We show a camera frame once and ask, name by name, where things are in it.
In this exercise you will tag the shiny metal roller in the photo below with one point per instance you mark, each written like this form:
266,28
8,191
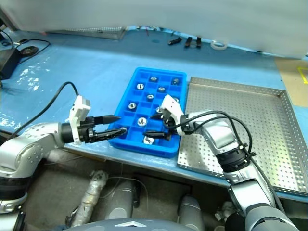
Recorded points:
158,110
161,89
153,79
132,106
150,97
123,128
148,140
142,121
140,85
176,99

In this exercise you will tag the blue compartment tray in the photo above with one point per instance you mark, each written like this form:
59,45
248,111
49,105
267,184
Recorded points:
156,150

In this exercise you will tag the black box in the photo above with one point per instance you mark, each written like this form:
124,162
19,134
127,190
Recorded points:
9,63

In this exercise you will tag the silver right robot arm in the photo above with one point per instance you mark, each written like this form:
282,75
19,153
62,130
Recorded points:
216,134

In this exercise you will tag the grey robot chest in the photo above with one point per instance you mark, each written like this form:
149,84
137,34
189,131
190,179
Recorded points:
127,225

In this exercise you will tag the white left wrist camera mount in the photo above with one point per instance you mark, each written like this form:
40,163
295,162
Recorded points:
78,108

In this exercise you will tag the black round disc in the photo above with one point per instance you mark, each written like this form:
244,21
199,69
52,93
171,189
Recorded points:
29,51

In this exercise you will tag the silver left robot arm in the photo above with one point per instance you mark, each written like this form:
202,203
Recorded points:
41,137

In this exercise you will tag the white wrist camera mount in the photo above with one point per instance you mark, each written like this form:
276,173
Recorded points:
78,108
172,104

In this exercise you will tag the perforated metal tray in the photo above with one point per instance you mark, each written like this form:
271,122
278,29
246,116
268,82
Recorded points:
96,32

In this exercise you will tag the brown board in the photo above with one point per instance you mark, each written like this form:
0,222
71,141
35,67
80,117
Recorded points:
288,81

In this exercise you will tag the perforated steel tray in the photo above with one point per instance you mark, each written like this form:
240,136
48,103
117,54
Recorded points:
264,115

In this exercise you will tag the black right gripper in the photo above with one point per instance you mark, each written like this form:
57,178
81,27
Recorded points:
171,125

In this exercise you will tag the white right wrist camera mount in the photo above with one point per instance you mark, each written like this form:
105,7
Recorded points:
172,104

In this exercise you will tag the grey rounded shape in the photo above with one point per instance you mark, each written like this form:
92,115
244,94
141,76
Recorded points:
191,211
120,202

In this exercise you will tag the black tool piece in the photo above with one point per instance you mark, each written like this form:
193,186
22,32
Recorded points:
188,42
198,42
174,41

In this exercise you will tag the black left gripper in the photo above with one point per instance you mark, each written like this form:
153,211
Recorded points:
86,130

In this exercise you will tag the white tape roll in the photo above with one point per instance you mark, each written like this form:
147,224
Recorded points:
213,45

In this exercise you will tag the foil wrapped pipe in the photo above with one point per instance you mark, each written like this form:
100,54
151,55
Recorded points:
92,192

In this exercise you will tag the dark knurled metal roller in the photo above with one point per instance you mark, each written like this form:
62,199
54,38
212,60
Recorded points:
175,80

